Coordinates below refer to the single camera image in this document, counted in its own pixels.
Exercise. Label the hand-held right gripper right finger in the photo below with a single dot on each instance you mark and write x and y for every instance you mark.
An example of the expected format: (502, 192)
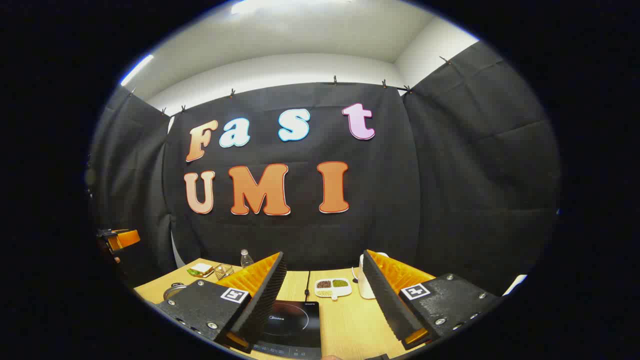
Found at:
(382, 295)

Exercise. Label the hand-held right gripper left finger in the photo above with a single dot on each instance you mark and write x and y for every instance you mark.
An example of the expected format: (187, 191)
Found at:
(267, 295)

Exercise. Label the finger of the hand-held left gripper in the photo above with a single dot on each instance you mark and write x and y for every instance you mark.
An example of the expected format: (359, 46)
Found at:
(125, 239)

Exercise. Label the black induction cooktop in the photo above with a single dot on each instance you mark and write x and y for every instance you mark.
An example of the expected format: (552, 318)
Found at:
(300, 325)

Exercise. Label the white toaster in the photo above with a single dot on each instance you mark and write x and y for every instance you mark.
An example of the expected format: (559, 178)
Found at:
(366, 287)

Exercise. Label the clear plastic water bottle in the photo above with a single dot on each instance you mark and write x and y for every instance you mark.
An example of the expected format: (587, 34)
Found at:
(246, 260)

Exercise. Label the white divided dish with beans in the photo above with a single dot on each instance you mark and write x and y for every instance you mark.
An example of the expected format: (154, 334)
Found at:
(332, 287)

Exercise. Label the sandwich with lettuce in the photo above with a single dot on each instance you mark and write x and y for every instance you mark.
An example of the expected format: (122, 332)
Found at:
(201, 269)

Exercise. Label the white board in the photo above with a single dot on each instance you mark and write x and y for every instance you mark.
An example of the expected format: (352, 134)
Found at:
(515, 284)

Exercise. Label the black backdrop cloth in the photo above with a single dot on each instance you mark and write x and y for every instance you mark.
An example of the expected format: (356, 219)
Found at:
(450, 175)

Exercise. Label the row of backdrop clips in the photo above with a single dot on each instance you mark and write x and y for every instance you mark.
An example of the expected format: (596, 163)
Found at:
(335, 80)

